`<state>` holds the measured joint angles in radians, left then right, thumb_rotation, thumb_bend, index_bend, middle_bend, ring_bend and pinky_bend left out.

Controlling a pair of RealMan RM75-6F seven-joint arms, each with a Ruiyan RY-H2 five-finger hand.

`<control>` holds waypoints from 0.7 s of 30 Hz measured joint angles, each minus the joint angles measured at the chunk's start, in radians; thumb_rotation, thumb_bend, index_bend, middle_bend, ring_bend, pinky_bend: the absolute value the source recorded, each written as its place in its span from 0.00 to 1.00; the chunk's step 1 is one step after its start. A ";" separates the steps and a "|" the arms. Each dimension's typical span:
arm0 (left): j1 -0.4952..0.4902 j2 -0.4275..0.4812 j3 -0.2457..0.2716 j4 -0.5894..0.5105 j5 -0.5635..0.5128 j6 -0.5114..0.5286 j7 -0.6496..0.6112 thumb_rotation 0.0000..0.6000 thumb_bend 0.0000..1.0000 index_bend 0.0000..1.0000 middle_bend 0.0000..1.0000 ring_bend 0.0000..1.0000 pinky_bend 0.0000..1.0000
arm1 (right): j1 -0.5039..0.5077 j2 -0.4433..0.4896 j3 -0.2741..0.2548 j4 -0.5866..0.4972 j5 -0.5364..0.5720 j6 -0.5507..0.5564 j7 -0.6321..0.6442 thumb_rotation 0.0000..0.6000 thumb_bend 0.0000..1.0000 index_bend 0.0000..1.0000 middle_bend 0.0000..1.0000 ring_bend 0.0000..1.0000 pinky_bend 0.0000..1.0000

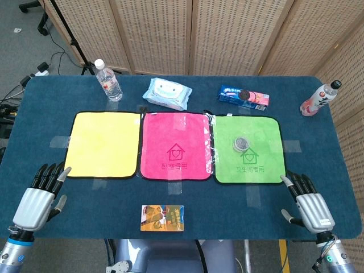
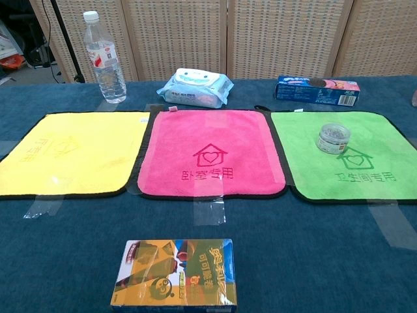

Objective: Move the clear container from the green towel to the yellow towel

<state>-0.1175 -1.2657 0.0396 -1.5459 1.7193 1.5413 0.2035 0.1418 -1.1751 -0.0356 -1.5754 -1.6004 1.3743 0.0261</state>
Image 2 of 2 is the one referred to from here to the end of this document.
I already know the blue cookie box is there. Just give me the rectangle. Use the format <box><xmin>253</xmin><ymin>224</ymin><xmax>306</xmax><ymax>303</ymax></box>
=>
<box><xmin>275</xmin><ymin>75</ymin><xmax>361</xmax><ymax>108</ymax></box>

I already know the clear water bottle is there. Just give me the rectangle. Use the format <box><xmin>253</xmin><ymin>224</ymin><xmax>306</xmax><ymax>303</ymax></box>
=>
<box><xmin>83</xmin><ymin>10</ymin><xmax>128</xmax><ymax>104</ymax></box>

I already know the pink microfiber cloth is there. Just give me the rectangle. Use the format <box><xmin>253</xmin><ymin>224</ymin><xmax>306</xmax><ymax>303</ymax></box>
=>
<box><xmin>136</xmin><ymin>109</ymin><xmax>289</xmax><ymax>201</ymax></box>

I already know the clear tape strip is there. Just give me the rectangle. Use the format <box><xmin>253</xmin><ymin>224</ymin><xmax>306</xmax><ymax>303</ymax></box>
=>
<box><xmin>192</xmin><ymin>182</ymin><xmax>227</xmax><ymax>226</ymax></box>
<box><xmin>23</xmin><ymin>197</ymin><xmax>65</xmax><ymax>219</ymax></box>
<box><xmin>367</xmin><ymin>200</ymin><xmax>417</xmax><ymax>248</ymax></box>

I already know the light blue wet wipes pack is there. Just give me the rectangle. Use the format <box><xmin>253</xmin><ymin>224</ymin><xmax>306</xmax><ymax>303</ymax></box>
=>
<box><xmin>156</xmin><ymin>68</ymin><xmax>235</xmax><ymax>110</ymax></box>

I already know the yellow microfiber cloth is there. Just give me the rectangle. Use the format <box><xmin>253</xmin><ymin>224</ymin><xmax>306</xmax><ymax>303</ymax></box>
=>
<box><xmin>0</xmin><ymin>111</ymin><xmax>151</xmax><ymax>200</ymax></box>

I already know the wicker folding screen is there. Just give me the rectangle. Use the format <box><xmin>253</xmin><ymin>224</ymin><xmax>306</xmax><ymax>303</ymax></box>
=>
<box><xmin>29</xmin><ymin>0</ymin><xmax>417</xmax><ymax>83</ymax></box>

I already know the blue felt table cover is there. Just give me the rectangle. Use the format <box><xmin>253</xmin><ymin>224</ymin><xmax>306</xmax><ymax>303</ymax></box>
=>
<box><xmin>0</xmin><ymin>75</ymin><xmax>417</xmax><ymax>313</ymax></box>

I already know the green microfiber cloth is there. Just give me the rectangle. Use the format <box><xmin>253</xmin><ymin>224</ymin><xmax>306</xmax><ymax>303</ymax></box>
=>
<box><xmin>270</xmin><ymin>110</ymin><xmax>417</xmax><ymax>205</ymax></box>

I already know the black tripod stand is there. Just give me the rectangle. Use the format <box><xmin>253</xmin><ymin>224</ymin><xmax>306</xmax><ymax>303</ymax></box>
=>
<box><xmin>48</xmin><ymin>0</ymin><xmax>86</xmax><ymax>84</ymax></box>

